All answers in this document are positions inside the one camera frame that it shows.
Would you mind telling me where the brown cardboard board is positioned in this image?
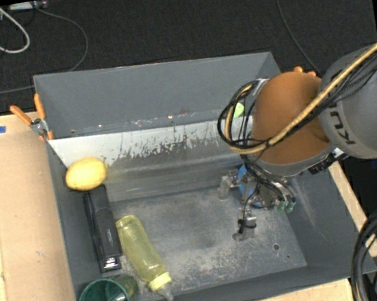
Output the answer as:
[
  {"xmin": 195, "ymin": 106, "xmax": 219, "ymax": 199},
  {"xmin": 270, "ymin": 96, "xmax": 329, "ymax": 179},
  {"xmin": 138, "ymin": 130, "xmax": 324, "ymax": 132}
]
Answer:
[{"xmin": 0, "ymin": 125, "xmax": 78, "ymax": 301}]

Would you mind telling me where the black stapler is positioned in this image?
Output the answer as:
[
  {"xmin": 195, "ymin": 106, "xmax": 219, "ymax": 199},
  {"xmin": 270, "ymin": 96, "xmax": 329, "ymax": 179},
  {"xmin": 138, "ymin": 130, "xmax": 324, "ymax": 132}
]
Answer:
[{"xmin": 81, "ymin": 184, "xmax": 126, "ymax": 275}]

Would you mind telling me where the yellow clear baby bottle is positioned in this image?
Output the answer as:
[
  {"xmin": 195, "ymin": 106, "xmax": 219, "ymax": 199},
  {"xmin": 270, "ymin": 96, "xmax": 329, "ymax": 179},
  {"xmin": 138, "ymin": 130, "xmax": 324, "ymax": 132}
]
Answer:
[{"xmin": 114, "ymin": 209, "xmax": 176, "ymax": 301}]

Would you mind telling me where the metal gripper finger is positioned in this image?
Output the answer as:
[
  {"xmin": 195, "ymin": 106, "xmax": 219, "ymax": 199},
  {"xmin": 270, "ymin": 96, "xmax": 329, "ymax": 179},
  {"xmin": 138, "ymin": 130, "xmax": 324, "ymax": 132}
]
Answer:
[
  {"xmin": 215, "ymin": 172, "xmax": 245, "ymax": 202},
  {"xmin": 228, "ymin": 205, "xmax": 261, "ymax": 243}
]

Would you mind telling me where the yellow lemon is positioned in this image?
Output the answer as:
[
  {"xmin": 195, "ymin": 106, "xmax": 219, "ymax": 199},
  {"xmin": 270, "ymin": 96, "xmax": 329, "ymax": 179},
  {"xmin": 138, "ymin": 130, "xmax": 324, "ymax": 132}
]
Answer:
[{"xmin": 62, "ymin": 154, "xmax": 111, "ymax": 194}]

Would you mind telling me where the grey metal bin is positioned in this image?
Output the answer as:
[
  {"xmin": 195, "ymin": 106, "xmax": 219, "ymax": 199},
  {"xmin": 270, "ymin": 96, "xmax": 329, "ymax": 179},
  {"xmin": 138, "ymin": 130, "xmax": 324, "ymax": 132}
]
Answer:
[{"xmin": 32, "ymin": 27, "xmax": 377, "ymax": 301}]

